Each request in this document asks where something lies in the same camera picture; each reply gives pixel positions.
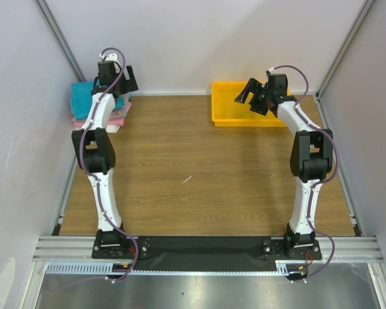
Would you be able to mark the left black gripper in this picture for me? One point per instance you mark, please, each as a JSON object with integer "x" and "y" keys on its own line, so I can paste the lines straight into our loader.
{"x": 129, "y": 84}

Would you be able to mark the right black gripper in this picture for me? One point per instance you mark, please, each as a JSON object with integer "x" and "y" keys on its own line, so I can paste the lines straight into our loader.
{"x": 255, "y": 100}

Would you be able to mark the teal t shirt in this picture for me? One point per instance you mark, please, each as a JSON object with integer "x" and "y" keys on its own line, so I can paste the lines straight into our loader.
{"x": 81, "y": 99}

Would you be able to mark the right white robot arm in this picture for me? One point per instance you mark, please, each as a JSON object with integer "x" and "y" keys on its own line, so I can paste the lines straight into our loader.
{"x": 310, "y": 162}

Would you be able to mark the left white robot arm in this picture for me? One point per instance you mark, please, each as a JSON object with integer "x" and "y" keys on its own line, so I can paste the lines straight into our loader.
{"x": 96, "y": 157}

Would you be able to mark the dusty pink folded shirt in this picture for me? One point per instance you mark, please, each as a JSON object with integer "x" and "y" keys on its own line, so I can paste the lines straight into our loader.
{"x": 121, "y": 101}

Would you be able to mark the yellow plastic tray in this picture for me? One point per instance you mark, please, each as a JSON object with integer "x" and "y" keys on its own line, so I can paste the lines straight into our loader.
{"x": 228, "y": 113}

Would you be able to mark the bright pink folded shirt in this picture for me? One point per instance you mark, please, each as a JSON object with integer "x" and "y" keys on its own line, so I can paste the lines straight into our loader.
{"x": 116, "y": 118}

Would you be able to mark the white folded shirt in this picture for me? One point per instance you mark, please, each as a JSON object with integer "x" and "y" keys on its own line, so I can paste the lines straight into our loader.
{"x": 112, "y": 129}

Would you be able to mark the small pink thread scrap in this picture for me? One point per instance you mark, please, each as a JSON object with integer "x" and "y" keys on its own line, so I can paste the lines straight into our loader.
{"x": 187, "y": 179}

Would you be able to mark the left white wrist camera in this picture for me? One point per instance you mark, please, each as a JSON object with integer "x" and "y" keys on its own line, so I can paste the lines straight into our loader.
{"x": 113, "y": 57}

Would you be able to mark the left aluminium corner post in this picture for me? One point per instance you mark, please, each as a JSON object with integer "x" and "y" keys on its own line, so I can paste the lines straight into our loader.
{"x": 58, "y": 36}

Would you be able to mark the aluminium corner post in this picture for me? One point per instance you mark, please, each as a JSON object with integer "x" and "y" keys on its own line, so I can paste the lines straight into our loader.
{"x": 58, "y": 36}
{"x": 346, "y": 44}

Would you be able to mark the right aluminium corner post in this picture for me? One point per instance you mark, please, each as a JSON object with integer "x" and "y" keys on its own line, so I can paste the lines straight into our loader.
{"x": 346, "y": 44}

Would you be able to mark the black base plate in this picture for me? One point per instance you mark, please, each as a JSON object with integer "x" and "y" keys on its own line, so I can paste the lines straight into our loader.
{"x": 217, "y": 253}

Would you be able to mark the aluminium frame rail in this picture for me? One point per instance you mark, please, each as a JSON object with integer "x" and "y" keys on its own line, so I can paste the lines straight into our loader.
{"x": 348, "y": 249}

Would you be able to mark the white slotted cable duct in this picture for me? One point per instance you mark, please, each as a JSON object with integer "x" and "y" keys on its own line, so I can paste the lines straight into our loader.
{"x": 106, "y": 269}

